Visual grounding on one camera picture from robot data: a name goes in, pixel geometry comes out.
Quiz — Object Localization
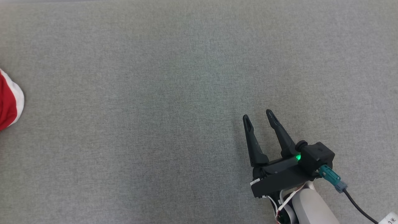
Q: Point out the red shorts with white trim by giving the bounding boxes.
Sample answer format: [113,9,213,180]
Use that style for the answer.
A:
[0,69,25,131]

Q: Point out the thin red white wires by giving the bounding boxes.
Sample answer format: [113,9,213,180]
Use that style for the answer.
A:
[267,184,307,224]

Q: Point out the teal cable connector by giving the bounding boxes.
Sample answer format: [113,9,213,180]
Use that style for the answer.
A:
[317,165,348,193]

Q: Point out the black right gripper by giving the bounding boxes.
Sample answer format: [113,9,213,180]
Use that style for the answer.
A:
[243,109,314,198]

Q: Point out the white cable label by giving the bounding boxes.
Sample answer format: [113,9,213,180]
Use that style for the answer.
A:
[379,212,398,224]

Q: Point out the grey fabric sofa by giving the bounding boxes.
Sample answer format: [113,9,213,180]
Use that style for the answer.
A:
[0,0,398,224]

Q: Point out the black camera cable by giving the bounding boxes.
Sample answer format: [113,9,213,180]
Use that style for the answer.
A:
[342,189,380,224]

